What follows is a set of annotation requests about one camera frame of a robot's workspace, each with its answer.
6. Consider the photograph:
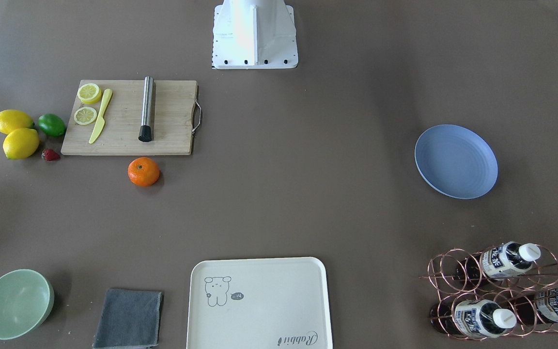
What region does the tea bottle front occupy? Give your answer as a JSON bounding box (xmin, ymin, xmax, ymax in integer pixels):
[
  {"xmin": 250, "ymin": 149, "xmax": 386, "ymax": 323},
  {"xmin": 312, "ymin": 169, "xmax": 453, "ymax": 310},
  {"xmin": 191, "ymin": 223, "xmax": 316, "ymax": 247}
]
[{"xmin": 429, "ymin": 300, "xmax": 517, "ymax": 340}]

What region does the red strawberry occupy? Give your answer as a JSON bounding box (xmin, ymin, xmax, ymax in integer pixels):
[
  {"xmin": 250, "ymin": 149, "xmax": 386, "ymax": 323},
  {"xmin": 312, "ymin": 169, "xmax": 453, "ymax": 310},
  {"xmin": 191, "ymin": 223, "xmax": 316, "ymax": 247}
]
[{"xmin": 41, "ymin": 148, "xmax": 61, "ymax": 162}]

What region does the thin lemon slice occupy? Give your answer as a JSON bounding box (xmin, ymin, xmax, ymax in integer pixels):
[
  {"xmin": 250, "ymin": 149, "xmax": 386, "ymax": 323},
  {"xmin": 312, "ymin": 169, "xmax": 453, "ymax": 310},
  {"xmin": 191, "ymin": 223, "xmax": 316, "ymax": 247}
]
[{"xmin": 73, "ymin": 106, "xmax": 98, "ymax": 126}]

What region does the grey folded cloth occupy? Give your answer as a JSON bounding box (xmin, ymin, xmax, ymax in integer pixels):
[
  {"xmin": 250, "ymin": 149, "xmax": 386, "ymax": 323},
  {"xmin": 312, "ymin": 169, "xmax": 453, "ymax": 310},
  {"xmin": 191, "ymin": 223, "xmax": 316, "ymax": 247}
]
[{"xmin": 92, "ymin": 288, "xmax": 163, "ymax": 349}]

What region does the bamboo cutting board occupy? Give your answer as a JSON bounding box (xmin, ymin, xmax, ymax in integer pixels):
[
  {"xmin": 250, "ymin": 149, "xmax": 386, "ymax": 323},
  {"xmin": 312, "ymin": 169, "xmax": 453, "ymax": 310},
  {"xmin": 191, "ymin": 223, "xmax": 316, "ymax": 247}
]
[{"xmin": 61, "ymin": 79, "xmax": 199, "ymax": 157}]

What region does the orange mandarin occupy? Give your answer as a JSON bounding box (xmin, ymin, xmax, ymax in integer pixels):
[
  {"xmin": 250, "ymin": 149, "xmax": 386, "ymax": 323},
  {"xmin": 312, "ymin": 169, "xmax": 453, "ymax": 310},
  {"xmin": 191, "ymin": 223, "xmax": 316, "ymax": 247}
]
[{"xmin": 127, "ymin": 157, "xmax": 161, "ymax": 187}]

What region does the copper wire bottle rack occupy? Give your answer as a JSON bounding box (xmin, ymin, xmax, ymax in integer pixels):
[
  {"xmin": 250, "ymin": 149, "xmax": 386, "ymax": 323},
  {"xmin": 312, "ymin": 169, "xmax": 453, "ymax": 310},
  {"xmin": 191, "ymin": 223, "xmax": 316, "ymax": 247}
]
[{"xmin": 427, "ymin": 244, "xmax": 558, "ymax": 340}]

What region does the tea bottle side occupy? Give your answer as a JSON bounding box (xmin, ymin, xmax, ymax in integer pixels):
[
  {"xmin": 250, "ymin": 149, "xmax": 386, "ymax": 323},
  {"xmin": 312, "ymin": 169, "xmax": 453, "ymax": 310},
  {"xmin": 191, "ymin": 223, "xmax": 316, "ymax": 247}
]
[{"xmin": 511, "ymin": 287, "xmax": 558, "ymax": 325}]

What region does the steel muddler black tip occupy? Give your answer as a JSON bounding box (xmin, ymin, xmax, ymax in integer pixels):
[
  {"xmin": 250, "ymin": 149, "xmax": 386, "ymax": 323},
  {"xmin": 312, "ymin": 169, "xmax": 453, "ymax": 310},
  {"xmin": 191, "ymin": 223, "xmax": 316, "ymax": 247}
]
[{"xmin": 138, "ymin": 76, "xmax": 155, "ymax": 142}]

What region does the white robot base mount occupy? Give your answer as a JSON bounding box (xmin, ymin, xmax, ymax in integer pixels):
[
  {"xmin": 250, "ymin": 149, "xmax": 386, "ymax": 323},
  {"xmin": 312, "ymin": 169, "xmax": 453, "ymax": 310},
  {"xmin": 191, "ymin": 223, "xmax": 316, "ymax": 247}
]
[{"xmin": 211, "ymin": 0, "xmax": 299, "ymax": 69}]

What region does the blue round plate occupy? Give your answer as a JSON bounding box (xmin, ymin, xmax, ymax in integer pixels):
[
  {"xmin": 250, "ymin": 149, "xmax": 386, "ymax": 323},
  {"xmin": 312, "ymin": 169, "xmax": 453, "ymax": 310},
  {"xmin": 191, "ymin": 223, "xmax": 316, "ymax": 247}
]
[{"xmin": 414, "ymin": 124, "xmax": 498, "ymax": 200}]

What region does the yellow lemon near strawberry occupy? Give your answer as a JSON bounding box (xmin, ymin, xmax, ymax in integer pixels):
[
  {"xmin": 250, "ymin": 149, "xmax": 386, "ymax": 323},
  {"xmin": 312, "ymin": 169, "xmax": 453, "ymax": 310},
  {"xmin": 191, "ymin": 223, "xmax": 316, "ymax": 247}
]
[{"xmin": 2, "ymin": 128, "xmax": 40, "ymax": 159}]

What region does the tea bottle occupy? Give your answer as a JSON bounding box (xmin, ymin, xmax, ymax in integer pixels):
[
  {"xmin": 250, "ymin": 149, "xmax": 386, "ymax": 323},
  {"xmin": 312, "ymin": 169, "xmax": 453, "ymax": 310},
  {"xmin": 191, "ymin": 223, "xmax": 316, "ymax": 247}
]
[
  {"xmin": 429, "ymin": 300, "xmax": 517, "ymax": 340},
  {"xmin": 452, "ymin": 241, "xmax": 541, "ymax": 286}
]

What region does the thick lemon half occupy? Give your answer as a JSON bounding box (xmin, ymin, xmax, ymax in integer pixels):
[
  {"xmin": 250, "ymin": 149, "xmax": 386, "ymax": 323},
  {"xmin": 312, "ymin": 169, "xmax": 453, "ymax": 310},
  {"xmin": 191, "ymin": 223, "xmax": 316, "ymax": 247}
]
[{"xmin": 76, "ymin": 82, "xmax": 102, "ymax": 105}]

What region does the yellow lemon far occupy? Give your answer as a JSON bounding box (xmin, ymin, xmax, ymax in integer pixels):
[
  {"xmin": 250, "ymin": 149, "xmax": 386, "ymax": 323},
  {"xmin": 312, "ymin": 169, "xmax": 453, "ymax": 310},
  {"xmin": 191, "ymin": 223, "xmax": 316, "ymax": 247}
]
[{"xmin": 0, "ymin": 109, "xmax": 34, "ymax": 135}]

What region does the cream rabbit tray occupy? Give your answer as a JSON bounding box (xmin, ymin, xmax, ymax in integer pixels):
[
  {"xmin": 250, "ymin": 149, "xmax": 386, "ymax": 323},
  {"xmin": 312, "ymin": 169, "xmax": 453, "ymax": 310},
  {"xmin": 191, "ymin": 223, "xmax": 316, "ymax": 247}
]
[{"xmin": 186, "ymin": 256, "xmax": 334, "ymax": 349}]

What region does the yellow plastic knife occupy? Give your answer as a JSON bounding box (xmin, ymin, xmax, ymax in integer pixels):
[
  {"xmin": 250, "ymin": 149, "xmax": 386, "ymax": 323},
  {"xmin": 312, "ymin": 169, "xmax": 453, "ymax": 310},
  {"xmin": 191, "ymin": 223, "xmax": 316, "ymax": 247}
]
[{"xmin": 88, "ymin": 89, "xmax": 113, "ymax": 144}]

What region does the green bowl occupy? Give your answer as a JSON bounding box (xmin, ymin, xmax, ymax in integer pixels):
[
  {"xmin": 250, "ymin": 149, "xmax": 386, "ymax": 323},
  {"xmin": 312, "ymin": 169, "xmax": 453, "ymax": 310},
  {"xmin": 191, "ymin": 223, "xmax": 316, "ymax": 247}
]
[{"xmin": 0, "ymin": 269, "xmax": 55, "ymax": 340}]

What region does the green lime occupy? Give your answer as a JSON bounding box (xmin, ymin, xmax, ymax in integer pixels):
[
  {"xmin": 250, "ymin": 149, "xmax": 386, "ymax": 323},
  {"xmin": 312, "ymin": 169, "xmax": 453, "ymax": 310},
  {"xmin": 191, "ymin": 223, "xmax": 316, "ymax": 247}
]
[{"xmin": 37, "ymin": 113, "xmax": 66, "ymax": 137}]

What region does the tea bottle upper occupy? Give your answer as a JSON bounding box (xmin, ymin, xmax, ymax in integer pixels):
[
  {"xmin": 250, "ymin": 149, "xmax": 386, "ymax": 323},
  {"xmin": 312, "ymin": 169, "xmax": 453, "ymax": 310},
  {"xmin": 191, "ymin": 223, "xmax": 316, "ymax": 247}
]
[{"xmin": 452, "ymin": 241, "xmax": 541, "ymax": 286}]

